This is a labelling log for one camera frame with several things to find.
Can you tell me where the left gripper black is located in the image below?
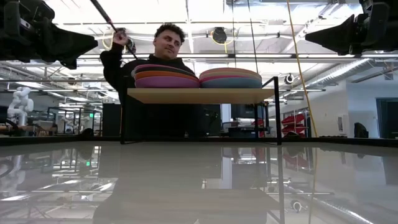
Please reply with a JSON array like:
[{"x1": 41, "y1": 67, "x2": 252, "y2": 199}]
[{"x1": 0, "y1": 0, "x2": 99, "y2": 70}]

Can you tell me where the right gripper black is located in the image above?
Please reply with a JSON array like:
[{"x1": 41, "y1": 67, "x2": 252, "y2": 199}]
[{"x1": 305, "y1": 2, "x2": 398, "y2": 57}]

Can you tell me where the cream plate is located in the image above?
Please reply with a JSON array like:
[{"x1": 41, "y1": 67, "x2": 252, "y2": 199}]
[{"x1": 199, "y1": 71, "x2": 262, "y2": 79}]

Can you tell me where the salmon plate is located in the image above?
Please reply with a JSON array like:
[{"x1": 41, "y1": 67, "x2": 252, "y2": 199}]
[{"x1": 200, "y1": 67, "x2": 261, "y2": 76}]

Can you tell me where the blue plate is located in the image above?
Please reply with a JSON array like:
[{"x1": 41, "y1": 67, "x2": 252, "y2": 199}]
[{"x1": 200, "y1": 77, "x2": 263, "y2": 89}]

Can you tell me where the red shelf rack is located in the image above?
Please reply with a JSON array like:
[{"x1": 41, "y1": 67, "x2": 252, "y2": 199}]
[{"x1": 280, "y1": 113, "x2": 309, "y2": 138}]

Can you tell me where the person's hand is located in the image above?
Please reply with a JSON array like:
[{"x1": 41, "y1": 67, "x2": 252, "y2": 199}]
[{"x1": 112, "y1": 29, "x2": 129, "y2": 47}]

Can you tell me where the black rod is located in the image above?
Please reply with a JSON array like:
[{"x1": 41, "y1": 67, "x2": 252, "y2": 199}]
[{"x1": 89, "y1": 0, "x2": 139, "y2": 60}]

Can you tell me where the dark doorway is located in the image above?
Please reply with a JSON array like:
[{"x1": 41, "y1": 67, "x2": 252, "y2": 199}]
[{"x1": 376, "y1": 97, "x2": 398, "y2": 139}]

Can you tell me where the black chair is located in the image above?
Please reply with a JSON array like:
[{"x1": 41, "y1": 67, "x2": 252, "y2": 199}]
[{"x1": 353, "y1": 121, "x2": 370, "y2": 139}]

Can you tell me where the person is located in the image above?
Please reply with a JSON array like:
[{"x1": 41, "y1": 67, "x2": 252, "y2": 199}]
[{"x1": 99, "y1": 23, "x2": 220, "y2": 140}]

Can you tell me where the long ceiling light bar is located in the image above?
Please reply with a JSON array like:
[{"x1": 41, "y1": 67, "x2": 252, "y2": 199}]
[{"x1": 77, "y1": 53, "x2": 398, "y2": 60}]

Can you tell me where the silver ventilation duct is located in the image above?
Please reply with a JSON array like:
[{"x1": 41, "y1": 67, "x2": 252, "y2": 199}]
[{"x1": 304, "y1": 57, "x2": 398, "y2": 91}]

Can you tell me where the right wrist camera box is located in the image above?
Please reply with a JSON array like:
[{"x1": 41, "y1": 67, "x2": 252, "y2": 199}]
[{"x1": 359, "y1": 0, "x2": 398, "y2": 13}]

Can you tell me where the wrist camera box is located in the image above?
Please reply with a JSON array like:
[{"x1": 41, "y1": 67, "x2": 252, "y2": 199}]
[
  {"x1": 23, "y1": 0, "x2": 57, "y2": 22},
  {"x1": 359, "y1": 0, "x2": 398, "y2": 13}
]

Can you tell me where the yellow hanging cable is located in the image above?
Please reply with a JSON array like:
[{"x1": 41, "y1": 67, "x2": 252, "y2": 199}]
[{"x1": 285, "y1": 0, "x2": 318, "y2": 138}]

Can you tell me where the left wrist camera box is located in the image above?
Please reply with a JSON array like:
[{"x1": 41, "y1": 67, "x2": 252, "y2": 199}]
[{"x1": 23, "y1": 0, "x2": 57, "y2": 22}]

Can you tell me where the black metal workcell frame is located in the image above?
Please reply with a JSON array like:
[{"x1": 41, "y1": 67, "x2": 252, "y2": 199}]
[{"x1": 46, "y1": 106, "x2": 103, "y2": 137}]

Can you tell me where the black hanging cable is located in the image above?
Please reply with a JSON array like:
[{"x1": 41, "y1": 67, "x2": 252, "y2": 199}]
[{"x1": 246, "y1": 0, "x2": 259, "y2": 74}]

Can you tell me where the wooden shelf with black frame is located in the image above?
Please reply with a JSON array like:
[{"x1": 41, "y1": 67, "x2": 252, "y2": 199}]
[{"x1": 120, "y1": 76, "x2": 283, "y2": 146}]

